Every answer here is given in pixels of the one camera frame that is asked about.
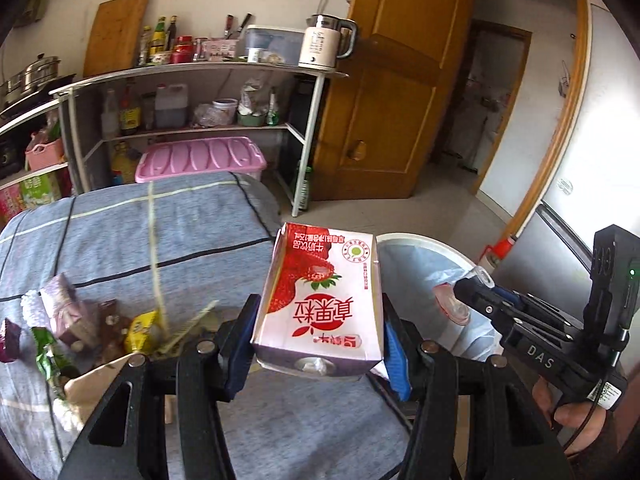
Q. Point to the white jerrycan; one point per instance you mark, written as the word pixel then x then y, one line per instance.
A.
pixel 171 107

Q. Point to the white plastic bag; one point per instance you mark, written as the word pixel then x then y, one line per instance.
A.
pixel 252 95

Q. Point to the yellow cooking oil bottle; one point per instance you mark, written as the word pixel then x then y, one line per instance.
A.
pixel 125 165

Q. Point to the pink storage box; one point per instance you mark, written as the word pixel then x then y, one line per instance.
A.
pixel 200 157

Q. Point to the white lidded tub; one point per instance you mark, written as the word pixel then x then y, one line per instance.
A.
pixel 225 110

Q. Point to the wooden door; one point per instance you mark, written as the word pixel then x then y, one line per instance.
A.
pixel 395 85

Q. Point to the strawberry milk carton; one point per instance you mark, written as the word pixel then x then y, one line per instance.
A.
pixel 320 305

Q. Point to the pink woven basket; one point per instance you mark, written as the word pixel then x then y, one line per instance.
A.
pixel 45 152

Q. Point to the wooden cutting board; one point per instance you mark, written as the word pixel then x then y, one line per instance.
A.
pixel 117 35

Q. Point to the white trash bin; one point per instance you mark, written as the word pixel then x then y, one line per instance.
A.
pixel 425 255

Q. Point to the wooden door frame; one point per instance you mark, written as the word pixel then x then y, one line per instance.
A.
pixel 575 60

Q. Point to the clear plastic cup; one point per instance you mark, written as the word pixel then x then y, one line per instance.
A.
pixel 452 305

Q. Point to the steel steamer pot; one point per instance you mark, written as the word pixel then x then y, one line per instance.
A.
pixel 32 77

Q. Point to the glass jar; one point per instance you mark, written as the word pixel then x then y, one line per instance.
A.
pixel 147 112

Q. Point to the green glass bottle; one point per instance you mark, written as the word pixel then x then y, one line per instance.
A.
pixel 304 187

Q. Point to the white plastic bottle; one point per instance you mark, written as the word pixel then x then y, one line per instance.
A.
pixel 110 117

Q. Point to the low white shelf unit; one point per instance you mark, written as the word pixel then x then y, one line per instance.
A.
pixel 35 110

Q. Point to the green spray bottle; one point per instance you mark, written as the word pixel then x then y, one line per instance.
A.
pixel 272 110

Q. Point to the white electric kettle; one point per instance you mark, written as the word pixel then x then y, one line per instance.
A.
pixel 322 42

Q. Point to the small pale bottle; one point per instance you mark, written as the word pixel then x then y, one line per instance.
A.
pixel 145 47

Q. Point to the brown snack packet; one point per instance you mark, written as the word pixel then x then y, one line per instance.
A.
pixel 111 330

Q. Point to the green basket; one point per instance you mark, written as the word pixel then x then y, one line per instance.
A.
pixel 251 120

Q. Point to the clear lidded storage box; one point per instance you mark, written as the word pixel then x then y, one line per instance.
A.
pixel 272 45

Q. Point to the purple foil wrapper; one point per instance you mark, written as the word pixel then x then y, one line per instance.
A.
pixel 10 342

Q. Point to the pink knife holder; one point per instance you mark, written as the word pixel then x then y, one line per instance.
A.
pixel 222 50

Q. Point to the silver fridge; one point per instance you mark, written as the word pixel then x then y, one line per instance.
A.
pixel 600 135

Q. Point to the soy sauce bottle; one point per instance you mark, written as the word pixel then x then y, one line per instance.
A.
pixel 129 115

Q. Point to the curved grey shelf unit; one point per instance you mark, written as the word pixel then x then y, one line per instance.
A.
pixel 200 71

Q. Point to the crumpled clear plastic bag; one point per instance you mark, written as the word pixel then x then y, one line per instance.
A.
pixel 205 116

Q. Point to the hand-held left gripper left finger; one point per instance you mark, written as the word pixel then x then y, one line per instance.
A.
pixel 240 355

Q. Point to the person's right hand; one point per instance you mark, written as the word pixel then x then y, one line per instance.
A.
pixel 570 415

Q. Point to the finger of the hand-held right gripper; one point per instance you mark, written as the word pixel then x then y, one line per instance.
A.
pixel 540 312
pixel 477 295

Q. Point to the blue checked tablecloth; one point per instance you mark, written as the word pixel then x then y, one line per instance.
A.
pixel 175 240

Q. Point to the dark sauce bottle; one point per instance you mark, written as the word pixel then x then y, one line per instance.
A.
pixel 172 32

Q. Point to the green wrapper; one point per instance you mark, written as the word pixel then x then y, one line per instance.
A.
pixel 47 360

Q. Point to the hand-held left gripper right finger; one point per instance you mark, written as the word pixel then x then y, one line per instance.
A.
pixel 397 366

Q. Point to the pink carton box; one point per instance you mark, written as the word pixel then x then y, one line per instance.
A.
pixel 11 205

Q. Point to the green carton box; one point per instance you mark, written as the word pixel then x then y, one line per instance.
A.
pixel 42 190

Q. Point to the purple milk carton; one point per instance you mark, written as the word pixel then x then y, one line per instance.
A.
pixel 65 310

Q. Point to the yellow wrapper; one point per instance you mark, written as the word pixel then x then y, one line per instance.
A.
pixel 142 332

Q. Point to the red jar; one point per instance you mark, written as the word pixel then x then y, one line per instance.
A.
pixel 183 51

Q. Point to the black induction cooker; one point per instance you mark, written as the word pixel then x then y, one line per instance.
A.
pixel 30 102

